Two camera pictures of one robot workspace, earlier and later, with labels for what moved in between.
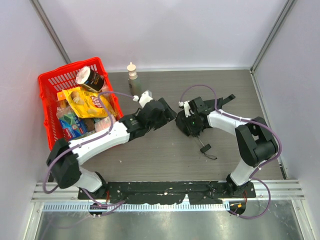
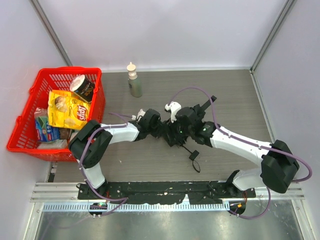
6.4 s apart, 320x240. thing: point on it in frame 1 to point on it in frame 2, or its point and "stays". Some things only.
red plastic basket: [51, 83] to [23, 139]
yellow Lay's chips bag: [85, 103] to [67, 109]
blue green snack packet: [72, 126] to [45, 132]
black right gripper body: [183, 122] to [200, 110]
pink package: [104, 124] to [60, 144]
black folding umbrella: [211, 106] to [186, 118]
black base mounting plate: [196, 193] stays
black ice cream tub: [90, 78] to [84, 87]
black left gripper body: [164, 110] to [164, 131]
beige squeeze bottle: [134, 83] stays
